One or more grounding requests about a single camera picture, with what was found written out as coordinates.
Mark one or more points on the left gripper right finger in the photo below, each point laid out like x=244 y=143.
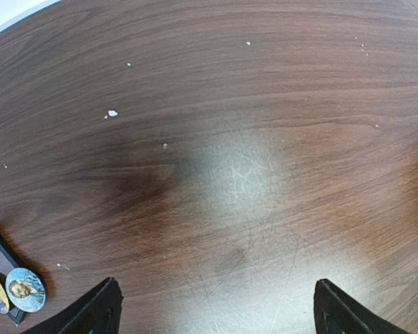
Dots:
x=337 y=312

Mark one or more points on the black brooch display box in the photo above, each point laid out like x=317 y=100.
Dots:
x=9 y=260

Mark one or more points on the portrait round brooch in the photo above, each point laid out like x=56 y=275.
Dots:
x=25 y=290

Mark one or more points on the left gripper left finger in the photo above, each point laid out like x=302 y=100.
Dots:
x=97 y=311

